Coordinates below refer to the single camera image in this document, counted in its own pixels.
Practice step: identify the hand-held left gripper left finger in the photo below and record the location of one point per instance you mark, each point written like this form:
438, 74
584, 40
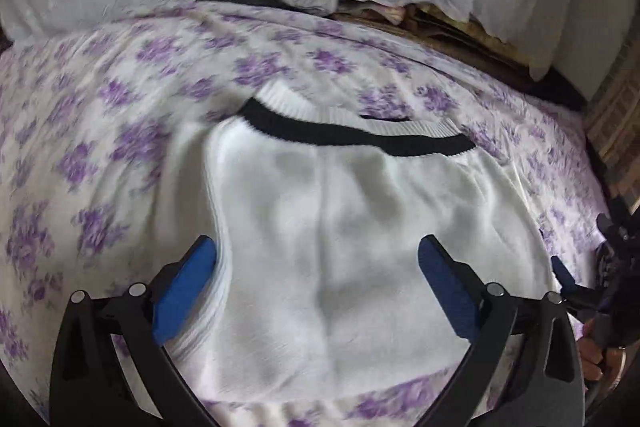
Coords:
185, 292

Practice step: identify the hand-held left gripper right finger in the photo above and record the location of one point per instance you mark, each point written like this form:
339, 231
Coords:
447, 292

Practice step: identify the white sweater navy trim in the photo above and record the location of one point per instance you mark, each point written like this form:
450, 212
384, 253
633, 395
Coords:
350, 217

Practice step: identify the person's right hand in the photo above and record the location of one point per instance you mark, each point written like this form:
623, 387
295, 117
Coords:
590, 352

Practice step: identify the stack of folded blankets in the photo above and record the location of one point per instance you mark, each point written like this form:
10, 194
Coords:
450, 32

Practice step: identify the purple floral bed sheet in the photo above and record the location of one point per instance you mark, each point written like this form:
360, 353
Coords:
100, 132

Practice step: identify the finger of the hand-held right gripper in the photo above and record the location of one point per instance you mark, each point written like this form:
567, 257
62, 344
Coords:
562, 272

